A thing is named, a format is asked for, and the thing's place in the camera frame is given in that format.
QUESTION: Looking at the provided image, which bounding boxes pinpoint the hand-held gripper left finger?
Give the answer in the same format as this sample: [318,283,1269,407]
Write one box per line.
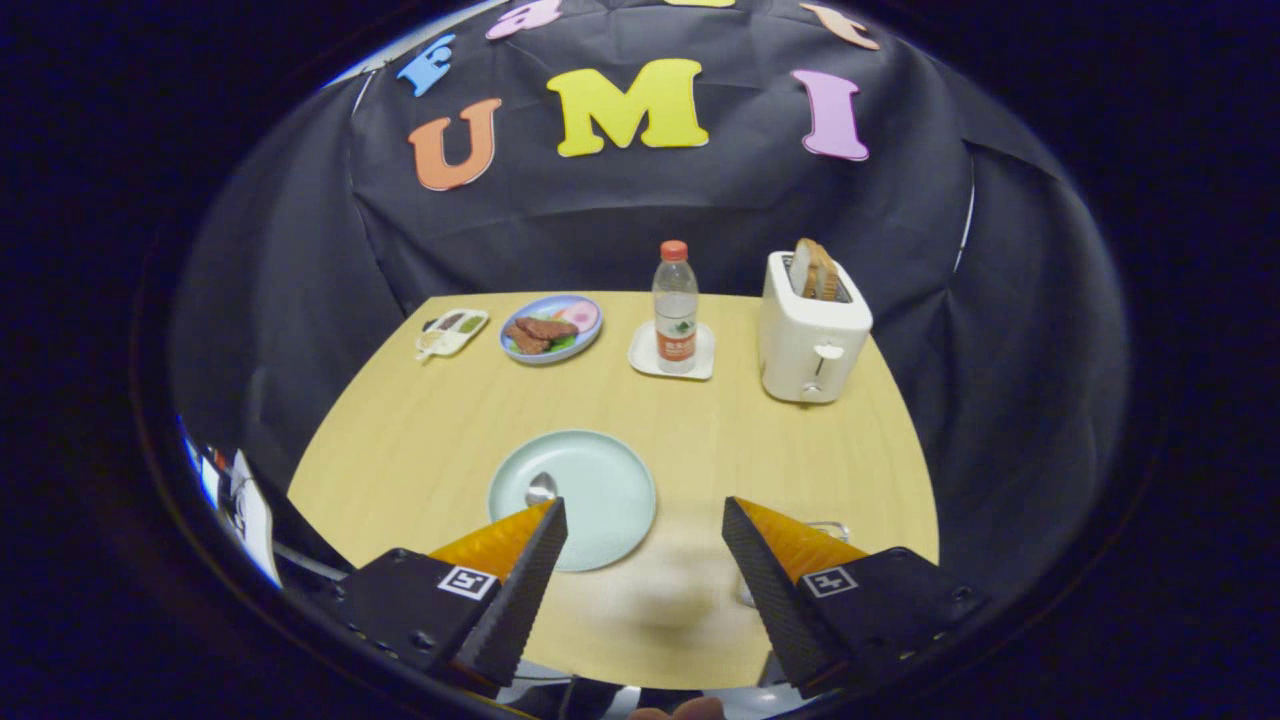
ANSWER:
[320,498,569,693]

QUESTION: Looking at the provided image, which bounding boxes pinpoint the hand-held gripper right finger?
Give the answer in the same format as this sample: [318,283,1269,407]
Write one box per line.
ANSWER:
[721,496,988,698]

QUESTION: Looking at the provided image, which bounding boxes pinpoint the light green round plate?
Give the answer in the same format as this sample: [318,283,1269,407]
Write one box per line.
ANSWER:
[488,430,657,573]

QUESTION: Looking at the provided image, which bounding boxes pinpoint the white toaster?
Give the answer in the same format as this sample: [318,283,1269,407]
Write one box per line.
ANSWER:
[758,250,873,405]

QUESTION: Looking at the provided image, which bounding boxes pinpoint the white square coaster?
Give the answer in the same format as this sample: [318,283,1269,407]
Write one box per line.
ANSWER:
[628,320,716,381]

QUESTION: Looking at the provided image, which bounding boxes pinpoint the white divided sauce dish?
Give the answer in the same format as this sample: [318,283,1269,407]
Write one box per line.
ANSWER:
[416,309,490,361]

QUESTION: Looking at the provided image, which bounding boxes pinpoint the white printed sheet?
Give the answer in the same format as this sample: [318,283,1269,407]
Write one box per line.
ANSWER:
[215,450,283,587]

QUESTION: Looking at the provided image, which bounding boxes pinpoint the blue round plate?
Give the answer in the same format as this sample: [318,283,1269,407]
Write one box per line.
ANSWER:
[500,294,603,365]

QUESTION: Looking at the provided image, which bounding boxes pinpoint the clear water bottle red cap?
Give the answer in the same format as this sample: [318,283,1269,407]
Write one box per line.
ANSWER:
[652,240,699,375]

